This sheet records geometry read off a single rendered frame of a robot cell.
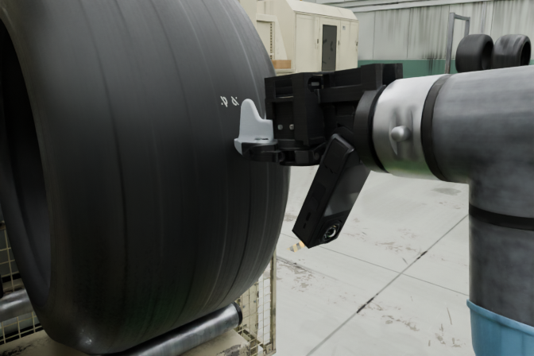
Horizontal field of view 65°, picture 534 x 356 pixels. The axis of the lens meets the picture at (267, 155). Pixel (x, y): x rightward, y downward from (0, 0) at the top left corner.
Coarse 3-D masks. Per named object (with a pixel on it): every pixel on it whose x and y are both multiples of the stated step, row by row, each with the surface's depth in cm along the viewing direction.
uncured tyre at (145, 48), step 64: (0, 0) 52; (64, 0) 44; (128, 0) 47; (192, 0) 52; (0, 64) 71; (64, 64) 42; (128, 64) 43; (192, 64) 47; (256, 64) 53; (0, 128) 77; (64, 128) 41; (128, 128) 42; (192, 128) 46; (0, 192) 77; (64, 192) 42; (128, 192) 42; (192, 192) 46; (256, 192) 52; (64, 256) 45; (128, 256) 44; (192, 256) 49; (256, 256) 57; (64, 320) 51; (128, 320) 49; (192, 320) 63
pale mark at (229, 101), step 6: (234, 90) 50; (222, 96) 49; (228, 96) 49; (234, 96) 50; (222, 102) 49; (228, 102) 49; (234, 102) 50; (240, 102) 50; (222, 108) 48; (228, 108) 49; (234, 108) 49; (240, 108) 50
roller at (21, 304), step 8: (24, 288) 79; (8, 296) 76; (16, 296) 76; (24, 296) 77; (0, 304) 74; (8, 304) 75; (16, 304) 76; (24, 304) 76; (0, 312) 74; (8, 312) 75; (16, 312) 76; (24, 312) 77; (0, 320) 75
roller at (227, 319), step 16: (208, 320) 70; (224, 320) 71; (240, 320) 73; (160, 336) 65; (176, 336) 66; (192, 336) 67; (208, 336) 69; (128, 352) 61; (144, 352) 62; (160, 352) 63; (176, 352) 65
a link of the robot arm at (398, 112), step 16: (400, 80) 31; (416, 80) 30; (432, 80) 28; (384, 96) 30; (400, 96) 29; (416, 96) 28; (384, 112) 30; (400, 112) 29; (416, 112) 28; (384, 128) 29; (400, 128) 28; (416, 128) 28; (384, 144) 30; (400, 144) 29; (416, 144) 28; (384, 160) 30; (400, 160) 29; (416, 160) 28; (400, 176) 32; (416, 176) 30; (432, 176) 29
